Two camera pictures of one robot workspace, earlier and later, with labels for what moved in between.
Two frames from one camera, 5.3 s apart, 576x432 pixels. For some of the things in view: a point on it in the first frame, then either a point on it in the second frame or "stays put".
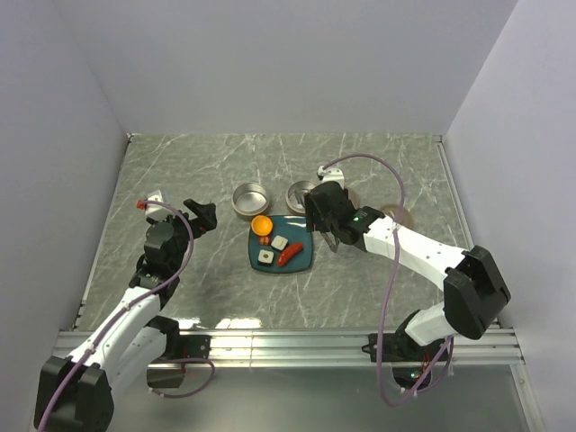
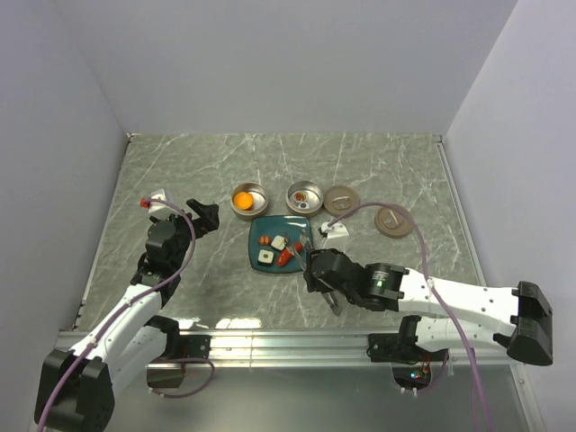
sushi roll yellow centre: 279,242 stays put
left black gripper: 205,220 stays put
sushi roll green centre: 265,257 stays put
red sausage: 288,253 stays put
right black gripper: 311,208 -> 312,282
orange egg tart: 262,225 -> 244,201
